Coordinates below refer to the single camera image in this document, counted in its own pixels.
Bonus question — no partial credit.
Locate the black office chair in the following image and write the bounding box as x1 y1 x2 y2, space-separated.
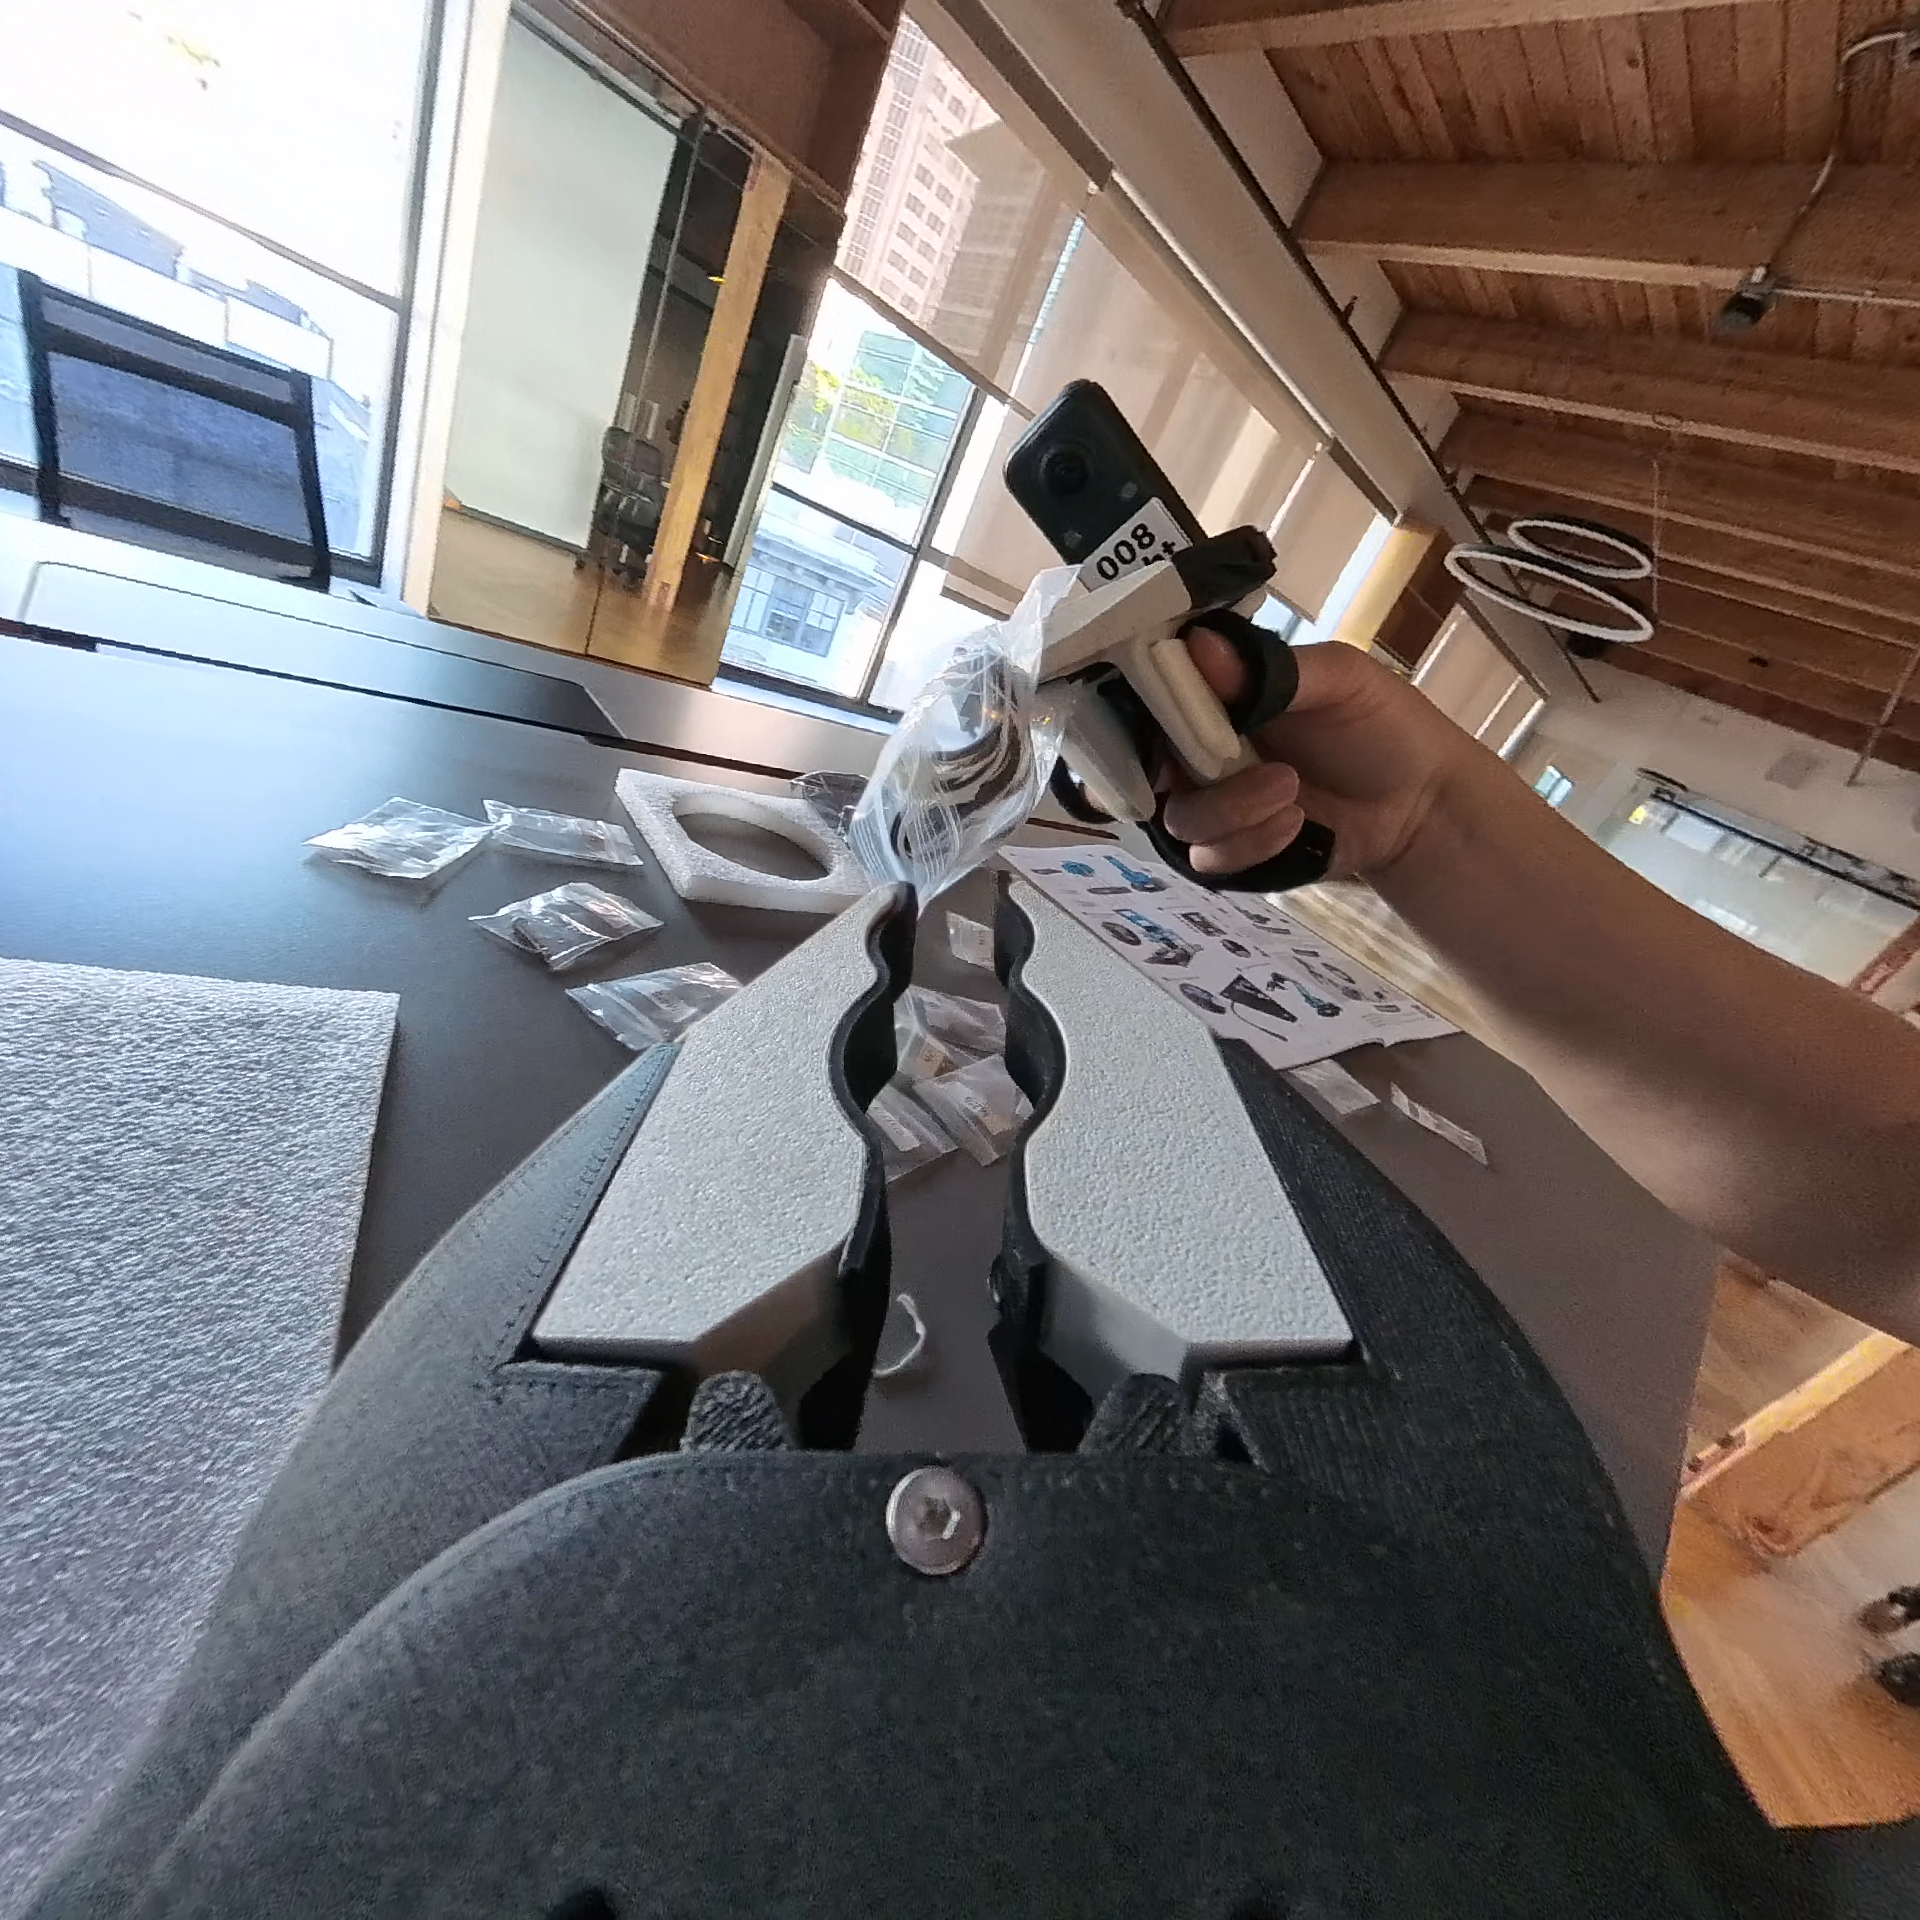
591 424 664 579

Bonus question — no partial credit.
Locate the clear bag of cables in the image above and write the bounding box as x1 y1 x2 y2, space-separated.
843 623 1071 909

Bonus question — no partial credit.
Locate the person's right forearm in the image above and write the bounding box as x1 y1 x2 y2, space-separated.
1395 706 1920 1350

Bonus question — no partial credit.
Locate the white ring pendant lamp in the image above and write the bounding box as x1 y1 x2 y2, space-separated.
1443 541 1657 640
1485 516 1651 584

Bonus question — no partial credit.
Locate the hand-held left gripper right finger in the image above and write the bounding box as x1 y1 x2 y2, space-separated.
990 873 1358 1397

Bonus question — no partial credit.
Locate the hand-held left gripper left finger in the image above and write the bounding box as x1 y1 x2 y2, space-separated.
533 883 924 1371

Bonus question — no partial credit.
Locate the white foam sheet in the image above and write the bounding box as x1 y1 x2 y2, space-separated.
0 957 403 1904

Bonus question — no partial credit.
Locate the black frame chair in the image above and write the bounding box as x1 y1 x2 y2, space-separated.
14 267 334 593

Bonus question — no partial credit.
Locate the dark grey desk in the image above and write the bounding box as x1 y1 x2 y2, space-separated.
0 623 1723 1590

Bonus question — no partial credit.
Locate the white foam frame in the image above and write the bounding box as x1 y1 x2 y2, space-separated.
614 764 881 917

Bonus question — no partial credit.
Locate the pile of clear screw bags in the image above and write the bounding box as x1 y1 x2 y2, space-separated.
567 904 1051 1186

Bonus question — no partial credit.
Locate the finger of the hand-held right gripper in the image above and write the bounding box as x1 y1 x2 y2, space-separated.
1008 566 1115 643
1031 573 1207 679

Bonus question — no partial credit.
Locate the printed instruction sheet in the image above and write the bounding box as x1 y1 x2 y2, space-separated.
998 841 1464 1071

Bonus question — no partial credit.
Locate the person's right hand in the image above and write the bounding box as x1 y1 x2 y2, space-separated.
1160 626 1505 884

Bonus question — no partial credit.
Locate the dark office desk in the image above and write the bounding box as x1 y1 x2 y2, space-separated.
0 516 903 750

